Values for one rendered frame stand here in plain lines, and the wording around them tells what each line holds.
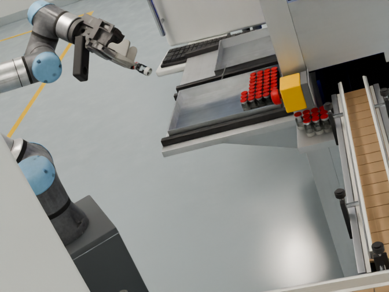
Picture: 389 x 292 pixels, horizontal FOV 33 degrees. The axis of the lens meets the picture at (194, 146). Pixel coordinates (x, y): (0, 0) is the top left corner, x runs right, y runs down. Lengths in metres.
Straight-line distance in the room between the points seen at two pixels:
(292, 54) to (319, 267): 1.16
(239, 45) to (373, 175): 1.10
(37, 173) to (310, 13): 0.83
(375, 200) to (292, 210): 1.63
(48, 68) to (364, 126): 0.79
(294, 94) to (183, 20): 1.23
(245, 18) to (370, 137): 1.31
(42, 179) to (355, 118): 0.83
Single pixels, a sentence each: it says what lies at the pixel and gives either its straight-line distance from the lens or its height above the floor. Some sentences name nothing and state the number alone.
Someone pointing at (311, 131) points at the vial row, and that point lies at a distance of 1.72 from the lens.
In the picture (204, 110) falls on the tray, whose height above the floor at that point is 0.88.
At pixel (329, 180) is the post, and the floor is 0.67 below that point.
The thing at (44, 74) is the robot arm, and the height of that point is 1.25.
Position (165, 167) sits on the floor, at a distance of 3.65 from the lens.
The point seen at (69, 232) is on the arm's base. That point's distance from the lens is 1.88.
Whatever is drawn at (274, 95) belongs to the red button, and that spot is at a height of 1.01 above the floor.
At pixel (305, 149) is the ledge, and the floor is 0.87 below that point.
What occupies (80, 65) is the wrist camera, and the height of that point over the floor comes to 1.23.
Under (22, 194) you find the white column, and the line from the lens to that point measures 0.33.
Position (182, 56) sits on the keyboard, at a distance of 2.66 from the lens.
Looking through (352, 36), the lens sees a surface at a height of 1.08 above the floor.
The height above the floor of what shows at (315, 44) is 1.09.
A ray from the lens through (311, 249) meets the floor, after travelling 2.75.
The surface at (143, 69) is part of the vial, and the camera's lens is 1.68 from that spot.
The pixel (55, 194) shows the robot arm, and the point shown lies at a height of 0.93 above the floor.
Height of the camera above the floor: 1.76
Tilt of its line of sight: 28 degrees down
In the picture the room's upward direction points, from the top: 22 degrees counter-clockwise
